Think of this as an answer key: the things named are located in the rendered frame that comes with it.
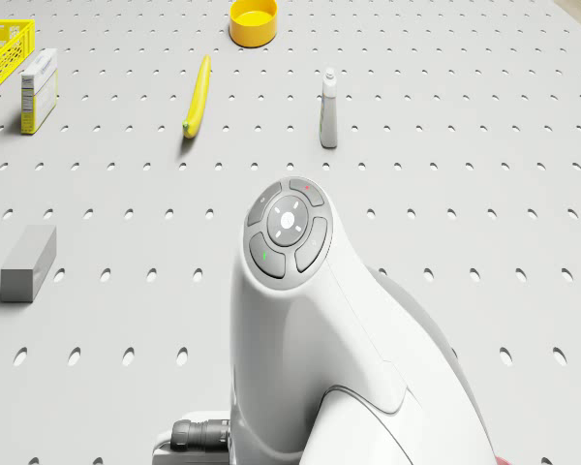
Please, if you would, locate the grey cube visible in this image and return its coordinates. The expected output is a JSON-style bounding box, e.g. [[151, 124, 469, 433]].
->
[[0, 223, 58, 304]]

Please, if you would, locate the white and yellow box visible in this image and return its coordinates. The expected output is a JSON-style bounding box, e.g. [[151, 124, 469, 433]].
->
[[19, 46, 60, 137]]

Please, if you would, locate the yellow bowl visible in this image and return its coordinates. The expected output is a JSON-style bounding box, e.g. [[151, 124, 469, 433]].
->
[[228, 0, 279, 49]]

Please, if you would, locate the small white bottle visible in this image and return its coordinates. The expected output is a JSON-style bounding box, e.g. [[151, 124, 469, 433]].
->
[[319, 67, 339, 150]]

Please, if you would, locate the yellow basket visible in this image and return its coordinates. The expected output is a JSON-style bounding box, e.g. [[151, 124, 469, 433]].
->
[[0, 18, 36, 106]]

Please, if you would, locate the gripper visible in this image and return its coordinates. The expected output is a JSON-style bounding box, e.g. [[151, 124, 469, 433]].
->
[[151, 410, 233, 465]]

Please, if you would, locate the banana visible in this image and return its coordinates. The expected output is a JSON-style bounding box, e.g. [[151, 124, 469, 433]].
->
[[181, 53, 213, 140]]

